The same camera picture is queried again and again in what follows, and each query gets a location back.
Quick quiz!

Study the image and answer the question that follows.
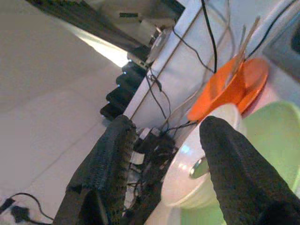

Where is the wooden chopstick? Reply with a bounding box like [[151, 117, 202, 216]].
[[240, 15, 261, 66]]

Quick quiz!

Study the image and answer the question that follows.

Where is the stainless steel sink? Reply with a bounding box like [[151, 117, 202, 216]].
[[261, 13, 300, 83]]

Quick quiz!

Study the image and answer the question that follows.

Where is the orange bowl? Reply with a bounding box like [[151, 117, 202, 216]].
[[187, 56, 247, 122]]

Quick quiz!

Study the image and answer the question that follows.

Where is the long black power strip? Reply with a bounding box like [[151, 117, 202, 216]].
[[121, 161, 169, 225]]

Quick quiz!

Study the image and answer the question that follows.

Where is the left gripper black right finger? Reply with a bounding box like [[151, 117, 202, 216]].
[[199, 116, 300, 225]]

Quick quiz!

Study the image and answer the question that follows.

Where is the black power strip cord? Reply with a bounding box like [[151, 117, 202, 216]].
[[0, 192, 55, 223]]

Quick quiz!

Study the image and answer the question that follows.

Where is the black charger white label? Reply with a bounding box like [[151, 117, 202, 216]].
[[135, 126, 178, 165]]

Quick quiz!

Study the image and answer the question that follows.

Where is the thin black cable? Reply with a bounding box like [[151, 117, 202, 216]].
[[172, 25, 215, 72]]

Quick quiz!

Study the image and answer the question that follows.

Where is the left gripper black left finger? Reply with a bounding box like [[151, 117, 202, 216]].
[[53, 114, 138, 225]]

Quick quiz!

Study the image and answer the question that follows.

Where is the white ceramic bowl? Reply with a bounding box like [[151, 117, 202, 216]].
[[160, 103, 248, 209]]

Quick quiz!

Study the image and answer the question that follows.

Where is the green plate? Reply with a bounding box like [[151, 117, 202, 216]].
[[180, 100, 300, 225]]

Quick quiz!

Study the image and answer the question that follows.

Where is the looped black cable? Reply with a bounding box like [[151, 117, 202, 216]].
[[144, 69, 173, 124]]

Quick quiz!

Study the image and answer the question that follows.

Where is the black battery blue light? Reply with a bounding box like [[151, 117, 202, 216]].
[[115, 74, 143, 93], [121, 61, 150, 79], [100, 104, 128, 121], [105, 89, 135, 107]]

